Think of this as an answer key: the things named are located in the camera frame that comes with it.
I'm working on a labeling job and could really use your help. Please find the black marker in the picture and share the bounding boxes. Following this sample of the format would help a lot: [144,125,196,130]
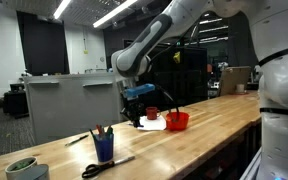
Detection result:
[88,129,97,142]

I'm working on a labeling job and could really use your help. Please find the dark office desk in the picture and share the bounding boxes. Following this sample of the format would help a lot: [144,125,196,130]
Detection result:
[2,83,30,120]

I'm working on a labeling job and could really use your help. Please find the grey tape roll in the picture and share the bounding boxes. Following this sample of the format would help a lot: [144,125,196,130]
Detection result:
[15,164,50,180]

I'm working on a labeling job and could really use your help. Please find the white paper napkin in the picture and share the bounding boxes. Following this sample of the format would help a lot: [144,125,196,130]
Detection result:
[137,115,167,132]

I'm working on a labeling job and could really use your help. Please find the black wall screen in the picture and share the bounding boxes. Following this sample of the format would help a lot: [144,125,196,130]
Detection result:
[16,10,70,76]

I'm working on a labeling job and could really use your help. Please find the blue cup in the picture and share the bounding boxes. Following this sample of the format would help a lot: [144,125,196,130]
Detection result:
[93,134,115,163]

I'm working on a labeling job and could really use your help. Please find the long ceiling light tube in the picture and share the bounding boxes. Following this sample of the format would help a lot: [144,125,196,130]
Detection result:
[92,0,139,29]
[52,0,72,20]

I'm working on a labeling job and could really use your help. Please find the green marker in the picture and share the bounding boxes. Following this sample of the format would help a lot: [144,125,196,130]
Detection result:
[105,125,114,138]

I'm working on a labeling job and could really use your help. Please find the tan cardboard box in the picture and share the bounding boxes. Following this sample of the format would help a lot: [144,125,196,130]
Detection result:
[219,65,252,97]

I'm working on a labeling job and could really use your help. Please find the red marker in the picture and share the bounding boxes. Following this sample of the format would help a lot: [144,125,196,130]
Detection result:
[95,124,104,138]

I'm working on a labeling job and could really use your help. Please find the black handled scissors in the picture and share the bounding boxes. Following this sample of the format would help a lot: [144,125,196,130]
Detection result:
[81,156,136,179]

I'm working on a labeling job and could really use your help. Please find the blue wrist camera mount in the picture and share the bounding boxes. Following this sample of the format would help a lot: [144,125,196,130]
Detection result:
[122,83,156,100]

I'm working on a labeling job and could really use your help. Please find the small white cup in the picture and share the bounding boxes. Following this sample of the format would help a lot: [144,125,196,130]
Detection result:
[235,83,246,94]

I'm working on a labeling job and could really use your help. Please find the grey metal cabinet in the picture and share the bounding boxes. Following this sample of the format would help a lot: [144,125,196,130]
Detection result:
[23,71,125,146]

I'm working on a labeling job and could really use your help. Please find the black pen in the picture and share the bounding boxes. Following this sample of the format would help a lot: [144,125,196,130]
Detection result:
[64,134,89,147]

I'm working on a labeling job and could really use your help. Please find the large black monitor panel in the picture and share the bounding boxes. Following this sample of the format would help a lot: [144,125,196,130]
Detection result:
[123,39,208,118]

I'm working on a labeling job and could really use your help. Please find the red plastic bowl with handle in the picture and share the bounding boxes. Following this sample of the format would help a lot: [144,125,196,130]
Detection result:
[165,111,190,132]

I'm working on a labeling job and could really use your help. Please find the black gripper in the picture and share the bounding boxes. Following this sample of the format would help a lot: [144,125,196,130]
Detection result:
[120,95,146,129]

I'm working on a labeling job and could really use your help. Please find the dark red mug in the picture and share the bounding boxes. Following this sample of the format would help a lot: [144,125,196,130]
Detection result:
[145,106,162,121]

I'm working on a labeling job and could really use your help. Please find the yellow hanging tag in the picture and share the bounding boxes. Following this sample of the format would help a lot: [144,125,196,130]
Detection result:
[172,51,182,65]

